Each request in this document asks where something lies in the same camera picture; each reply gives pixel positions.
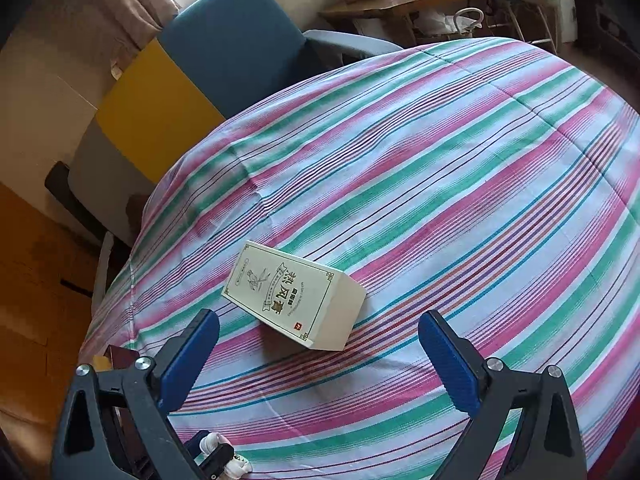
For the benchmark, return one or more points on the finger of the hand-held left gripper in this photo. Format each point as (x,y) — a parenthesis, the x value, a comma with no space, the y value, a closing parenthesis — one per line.
(217,457)

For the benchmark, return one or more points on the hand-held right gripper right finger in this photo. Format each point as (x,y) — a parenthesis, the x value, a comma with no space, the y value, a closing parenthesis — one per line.
(450,365)

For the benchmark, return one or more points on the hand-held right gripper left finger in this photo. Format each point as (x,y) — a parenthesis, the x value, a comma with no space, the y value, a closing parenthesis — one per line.
(187,365)

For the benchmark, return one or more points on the cream printed box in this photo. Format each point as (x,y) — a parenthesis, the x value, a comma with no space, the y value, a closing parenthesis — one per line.
(300,305)

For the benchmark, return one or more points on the small white plastic item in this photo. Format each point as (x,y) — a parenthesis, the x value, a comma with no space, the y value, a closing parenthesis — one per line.
(239,467)

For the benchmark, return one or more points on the wooden wardrobe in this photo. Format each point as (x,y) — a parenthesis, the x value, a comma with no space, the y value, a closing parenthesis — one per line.
(40,285)

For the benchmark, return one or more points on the striped tablecloth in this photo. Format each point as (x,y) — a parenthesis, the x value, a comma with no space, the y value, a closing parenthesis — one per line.
(450,185)

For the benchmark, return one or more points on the grey yellow blue chair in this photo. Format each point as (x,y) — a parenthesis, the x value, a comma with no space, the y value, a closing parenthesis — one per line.
(150,120)

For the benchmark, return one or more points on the white plastic bag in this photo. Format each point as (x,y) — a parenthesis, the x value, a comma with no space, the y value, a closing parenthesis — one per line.
(445,22)

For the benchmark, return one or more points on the metal rack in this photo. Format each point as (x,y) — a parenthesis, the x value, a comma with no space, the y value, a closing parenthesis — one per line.
(525,15)

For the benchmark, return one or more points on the wooden desk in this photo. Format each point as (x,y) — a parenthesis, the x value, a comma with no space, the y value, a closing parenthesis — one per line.
(400,2)

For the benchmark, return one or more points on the white cabinet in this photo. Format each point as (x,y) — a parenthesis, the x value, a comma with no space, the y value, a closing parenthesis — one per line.
(565,0)

